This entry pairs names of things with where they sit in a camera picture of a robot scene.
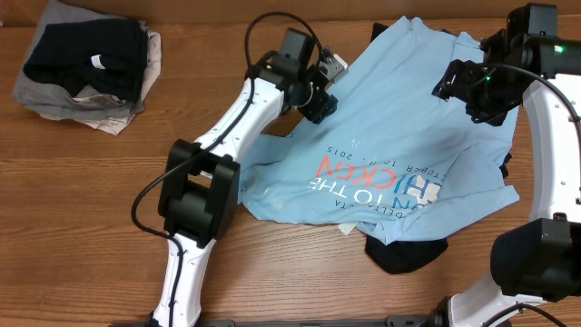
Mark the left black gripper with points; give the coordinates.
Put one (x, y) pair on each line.
(320, 104)

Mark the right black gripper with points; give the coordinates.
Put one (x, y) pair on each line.
(457, 83)

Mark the light blue printed t-shirt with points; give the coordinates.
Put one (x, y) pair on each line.
(319, 173)

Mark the black garment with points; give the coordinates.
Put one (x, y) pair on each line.
(404, 254)

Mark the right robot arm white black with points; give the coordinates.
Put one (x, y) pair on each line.
(527, 64)

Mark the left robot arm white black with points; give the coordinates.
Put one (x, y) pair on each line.
(200, 184)

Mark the folded grey garment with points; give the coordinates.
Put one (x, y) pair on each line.
(53, 99)

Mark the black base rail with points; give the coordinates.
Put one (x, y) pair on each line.
(390, 321)

